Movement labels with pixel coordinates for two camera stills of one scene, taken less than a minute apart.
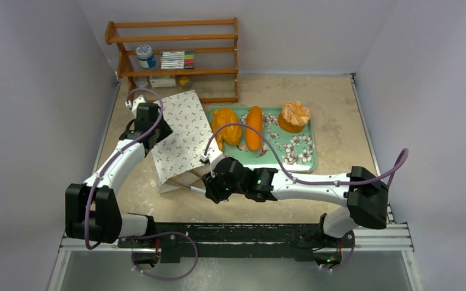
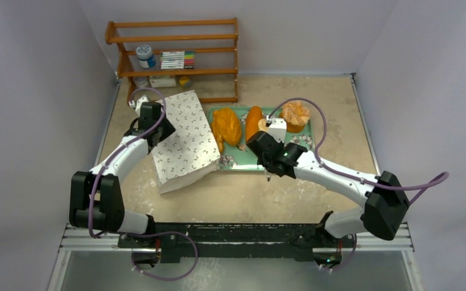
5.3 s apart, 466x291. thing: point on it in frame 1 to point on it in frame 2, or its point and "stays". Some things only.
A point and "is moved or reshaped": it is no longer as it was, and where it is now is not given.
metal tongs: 193,188 is moved or reshaped
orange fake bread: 293,117 stays
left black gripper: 165,131 stays
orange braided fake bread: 221,136 stays
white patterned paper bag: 178,160 stays
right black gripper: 212,188 to 260,145
